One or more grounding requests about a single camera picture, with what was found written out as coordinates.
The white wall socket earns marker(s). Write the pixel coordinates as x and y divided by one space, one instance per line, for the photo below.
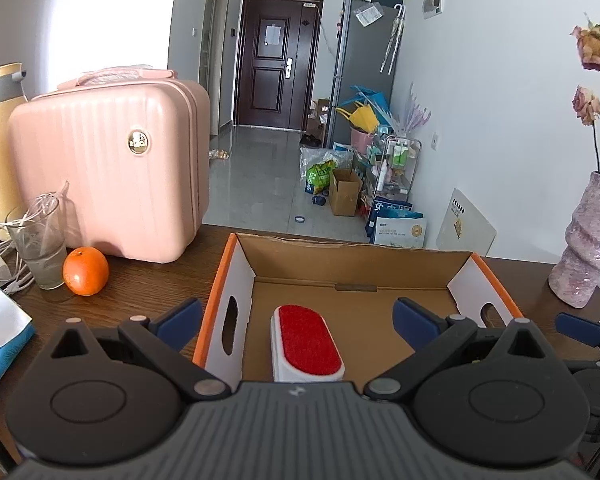
435 141

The white hanging umbrella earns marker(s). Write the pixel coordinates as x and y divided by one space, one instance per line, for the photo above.
395 35

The orange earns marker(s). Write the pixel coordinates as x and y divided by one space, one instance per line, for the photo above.
85 271

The blue folded frame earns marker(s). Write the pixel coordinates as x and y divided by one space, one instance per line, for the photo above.
367 95

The yellow bag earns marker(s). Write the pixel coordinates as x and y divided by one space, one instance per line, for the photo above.
364 117

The yellow thermos jug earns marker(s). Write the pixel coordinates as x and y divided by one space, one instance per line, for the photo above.
0 160

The lilac clothes hangers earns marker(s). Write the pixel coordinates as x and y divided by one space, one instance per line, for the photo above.
412 110

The dark shoes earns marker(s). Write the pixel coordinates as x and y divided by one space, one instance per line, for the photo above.
310 139

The white board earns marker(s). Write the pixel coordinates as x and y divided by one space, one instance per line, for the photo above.
467 225

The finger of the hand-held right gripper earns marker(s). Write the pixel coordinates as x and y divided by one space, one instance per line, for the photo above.
580 329

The red cardboard box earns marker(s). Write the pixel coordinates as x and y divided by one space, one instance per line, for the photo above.
355 310

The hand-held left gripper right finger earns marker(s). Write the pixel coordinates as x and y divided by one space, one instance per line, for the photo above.
415 322

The pink suitcase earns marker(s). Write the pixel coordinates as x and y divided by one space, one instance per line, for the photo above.
105 175

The interior side door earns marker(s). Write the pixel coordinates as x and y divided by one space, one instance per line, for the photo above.
215 60

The pink bucket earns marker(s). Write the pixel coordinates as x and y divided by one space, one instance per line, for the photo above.
361 140

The clear plastic bag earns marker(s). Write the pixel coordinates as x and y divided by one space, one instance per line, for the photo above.
312 156

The open cardboard box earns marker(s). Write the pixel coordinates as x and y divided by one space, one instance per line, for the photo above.
320 115

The red and white lint brush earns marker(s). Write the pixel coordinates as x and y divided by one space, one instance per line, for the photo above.
307 340

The blue tissue pack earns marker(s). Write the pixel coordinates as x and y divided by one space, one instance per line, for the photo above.
0 355

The pink textured vase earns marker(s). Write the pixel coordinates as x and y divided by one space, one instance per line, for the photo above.
587 245

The dark brown entrance door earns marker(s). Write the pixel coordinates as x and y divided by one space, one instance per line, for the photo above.
275 85

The clear glass cup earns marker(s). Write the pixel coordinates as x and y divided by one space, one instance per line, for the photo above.
42 265

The white paper on door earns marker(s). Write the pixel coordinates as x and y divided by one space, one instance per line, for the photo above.
273 33

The blue and white carton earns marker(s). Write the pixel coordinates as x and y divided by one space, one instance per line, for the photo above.
400 232

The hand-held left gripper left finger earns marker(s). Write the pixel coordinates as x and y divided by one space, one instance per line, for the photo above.
180 322

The clear document bag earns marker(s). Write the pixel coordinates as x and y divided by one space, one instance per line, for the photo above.
368 14

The green printed bag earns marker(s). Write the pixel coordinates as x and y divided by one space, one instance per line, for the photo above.
320 177

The small brown cardboard box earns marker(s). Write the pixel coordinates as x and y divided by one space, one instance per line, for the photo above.
345 197

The grey refrigerator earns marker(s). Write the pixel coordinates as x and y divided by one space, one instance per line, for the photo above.
365 60

